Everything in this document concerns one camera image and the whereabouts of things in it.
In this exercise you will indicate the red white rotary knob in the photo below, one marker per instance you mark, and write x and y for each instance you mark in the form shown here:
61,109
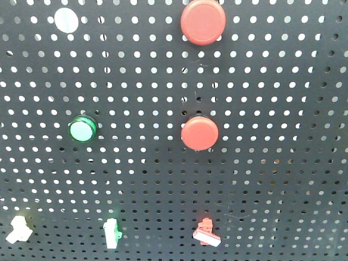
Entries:
204,233

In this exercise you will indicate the green white rotary knob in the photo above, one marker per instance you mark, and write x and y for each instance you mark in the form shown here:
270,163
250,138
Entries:
112,233

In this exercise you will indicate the yellow white rotary knob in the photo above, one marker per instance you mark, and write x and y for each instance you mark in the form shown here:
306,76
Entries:
20,232

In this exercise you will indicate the lower red mushroom button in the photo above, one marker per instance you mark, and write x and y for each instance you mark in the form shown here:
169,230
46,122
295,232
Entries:
199,133

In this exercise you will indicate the red mushroom button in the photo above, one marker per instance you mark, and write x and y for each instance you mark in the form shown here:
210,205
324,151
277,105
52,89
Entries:
203,22
199,133

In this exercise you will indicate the green round push button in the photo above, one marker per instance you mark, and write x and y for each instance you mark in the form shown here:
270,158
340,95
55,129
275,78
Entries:
82,128

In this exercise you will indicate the upper red mushroom button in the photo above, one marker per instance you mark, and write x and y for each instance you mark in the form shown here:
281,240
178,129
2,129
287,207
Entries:
203,22

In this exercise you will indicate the black perforated pegboard panel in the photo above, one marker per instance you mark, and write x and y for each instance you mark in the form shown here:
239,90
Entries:
275,83

